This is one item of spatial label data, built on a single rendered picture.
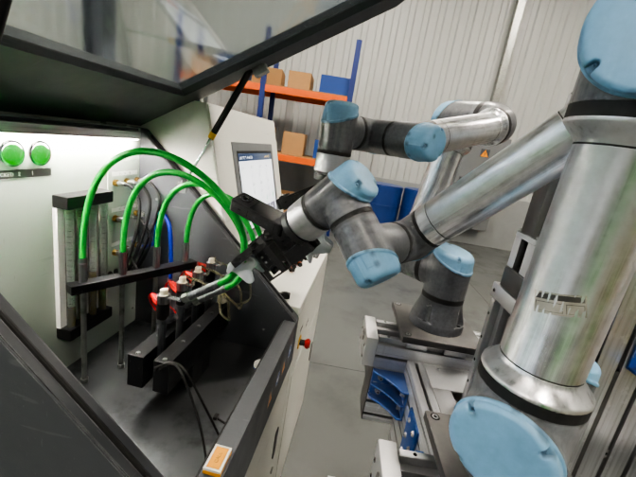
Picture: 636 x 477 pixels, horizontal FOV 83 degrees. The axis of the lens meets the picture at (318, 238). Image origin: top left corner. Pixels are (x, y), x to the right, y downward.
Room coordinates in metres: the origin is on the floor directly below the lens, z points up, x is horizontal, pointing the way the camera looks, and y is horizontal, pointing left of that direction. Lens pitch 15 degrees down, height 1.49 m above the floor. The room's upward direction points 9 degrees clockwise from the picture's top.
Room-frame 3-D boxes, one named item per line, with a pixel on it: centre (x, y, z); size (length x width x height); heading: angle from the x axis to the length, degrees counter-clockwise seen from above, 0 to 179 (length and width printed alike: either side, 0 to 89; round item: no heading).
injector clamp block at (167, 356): (0.85, 0.30, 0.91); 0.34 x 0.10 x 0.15; 173
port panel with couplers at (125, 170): (1.00, 0.55, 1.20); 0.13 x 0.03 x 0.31; 173
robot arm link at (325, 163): (0.82, 0.00, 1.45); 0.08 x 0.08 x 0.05
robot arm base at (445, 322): (0.97, -0.38, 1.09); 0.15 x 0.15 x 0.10
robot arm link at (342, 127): (0.82, -0.01, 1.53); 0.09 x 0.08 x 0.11; 132
